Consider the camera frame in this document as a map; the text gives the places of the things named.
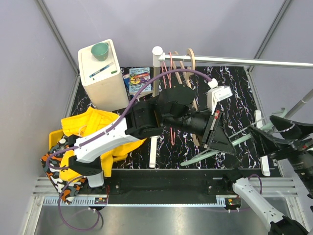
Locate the orange camouflage shorts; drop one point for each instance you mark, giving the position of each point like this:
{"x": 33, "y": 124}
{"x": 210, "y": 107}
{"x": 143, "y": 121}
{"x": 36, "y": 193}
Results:
{"x": 59, "y": 178}

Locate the yellow shorts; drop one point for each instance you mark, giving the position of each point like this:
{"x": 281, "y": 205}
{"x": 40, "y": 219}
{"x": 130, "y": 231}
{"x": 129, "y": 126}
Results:
{"x": 95, "y": 142}

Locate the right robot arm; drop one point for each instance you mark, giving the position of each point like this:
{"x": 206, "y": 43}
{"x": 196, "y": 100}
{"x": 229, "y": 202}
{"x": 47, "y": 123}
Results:
{"x": 275, "y": 222}

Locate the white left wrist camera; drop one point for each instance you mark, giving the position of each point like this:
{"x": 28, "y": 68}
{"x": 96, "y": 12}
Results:
{"x": 216, "y": 94}

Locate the colourful book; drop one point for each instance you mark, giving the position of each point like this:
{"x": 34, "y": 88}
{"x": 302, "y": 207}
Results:
{"x": 136, "y": 78}

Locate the white box appliance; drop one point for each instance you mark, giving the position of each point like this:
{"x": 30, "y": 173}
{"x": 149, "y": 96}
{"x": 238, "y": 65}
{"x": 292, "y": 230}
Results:
{"x": 102, "y": 80}

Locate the metal clothes rack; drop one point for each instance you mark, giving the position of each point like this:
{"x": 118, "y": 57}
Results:
{"x": 159, "y": 56}

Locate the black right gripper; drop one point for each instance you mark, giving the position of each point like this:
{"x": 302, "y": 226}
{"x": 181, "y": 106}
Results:
{"x": 289, "y": 130}

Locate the black marble mat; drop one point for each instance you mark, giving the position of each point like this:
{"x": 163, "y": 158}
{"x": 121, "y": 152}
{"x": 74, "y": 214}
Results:
{"x": 220, "y": 117}

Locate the pink wire hanger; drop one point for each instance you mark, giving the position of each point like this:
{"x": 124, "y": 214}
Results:
{"x": 164, "y": 68}

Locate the mint green hanger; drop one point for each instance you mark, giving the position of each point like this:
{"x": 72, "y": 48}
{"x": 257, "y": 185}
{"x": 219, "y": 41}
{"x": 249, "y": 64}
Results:
{"x": 283, "y": 113}

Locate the green cup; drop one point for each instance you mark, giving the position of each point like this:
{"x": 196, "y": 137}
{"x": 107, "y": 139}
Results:
{"x": 100, "y": 51}

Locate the yellow plastic tray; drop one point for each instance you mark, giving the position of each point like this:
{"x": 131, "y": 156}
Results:
{"x": 55, "y": 136}

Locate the wooden hanger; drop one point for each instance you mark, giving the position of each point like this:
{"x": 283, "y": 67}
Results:
{"x": 187, "y": 76}

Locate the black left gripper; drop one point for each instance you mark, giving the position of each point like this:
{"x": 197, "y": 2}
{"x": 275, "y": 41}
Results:
{"x": 215, "y": 137}

